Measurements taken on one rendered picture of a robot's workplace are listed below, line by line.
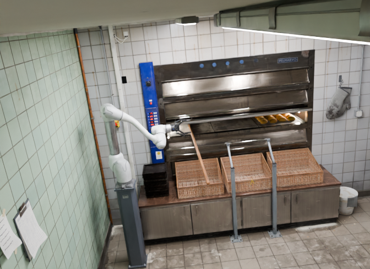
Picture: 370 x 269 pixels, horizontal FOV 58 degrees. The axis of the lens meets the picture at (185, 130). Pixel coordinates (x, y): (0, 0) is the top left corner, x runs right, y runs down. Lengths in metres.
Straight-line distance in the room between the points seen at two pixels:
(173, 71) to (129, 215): 1.72
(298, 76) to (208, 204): 1.90
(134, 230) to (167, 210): 0.50
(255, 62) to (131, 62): 1.47
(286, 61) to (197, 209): 2.07
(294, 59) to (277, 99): 0.52
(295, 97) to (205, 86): 1.15
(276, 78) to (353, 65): 0.95
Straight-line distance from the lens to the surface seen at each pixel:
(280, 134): 4.47
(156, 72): 3.99
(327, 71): 4.47
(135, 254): 3.95
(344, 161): 4.97
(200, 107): 4.10
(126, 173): 3.45
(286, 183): 4.17
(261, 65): 4.17
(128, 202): 3.58
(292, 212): 4.33
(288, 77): 4.29
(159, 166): 4.11
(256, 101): 4.22
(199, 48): 3.98
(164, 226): 4.13
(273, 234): 4.36
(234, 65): 4.09
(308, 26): 0.45
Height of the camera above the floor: 2.59
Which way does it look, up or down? 19 degrees down
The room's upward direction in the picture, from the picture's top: 5 degrees counter-clockwise
